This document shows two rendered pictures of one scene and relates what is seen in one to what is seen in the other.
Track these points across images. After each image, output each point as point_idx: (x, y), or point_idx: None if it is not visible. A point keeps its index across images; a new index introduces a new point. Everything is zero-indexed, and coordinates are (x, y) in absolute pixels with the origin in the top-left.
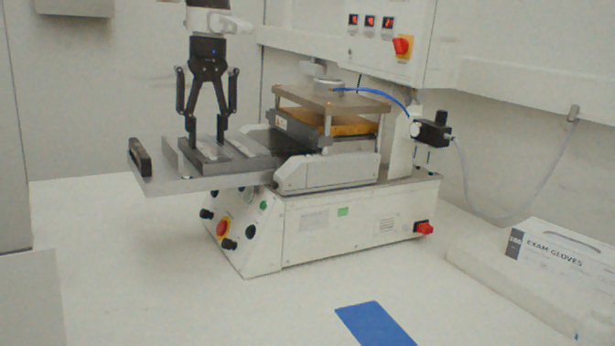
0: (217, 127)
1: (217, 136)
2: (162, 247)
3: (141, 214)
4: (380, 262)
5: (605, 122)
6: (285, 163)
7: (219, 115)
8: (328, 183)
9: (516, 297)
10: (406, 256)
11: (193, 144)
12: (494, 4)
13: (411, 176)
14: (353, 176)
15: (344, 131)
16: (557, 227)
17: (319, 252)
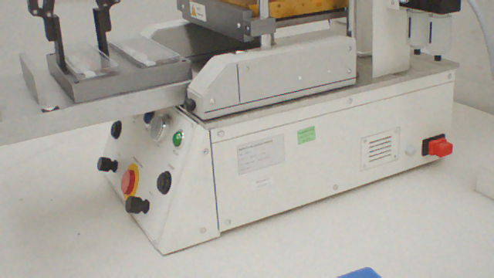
0: (96, 29)
1: (98, 43)
2: (46, 219)
3: (22, 175)
4: (374, 207)
5: None
6: (204, 68)
7: (95, 10)
8: (275, 92)
9: None
10: (415, 194)
11: (61, 58)
12: None
13: (410, 69)
14: (316, 76)
15: (294, 8)
16: None
17: (278, 201)
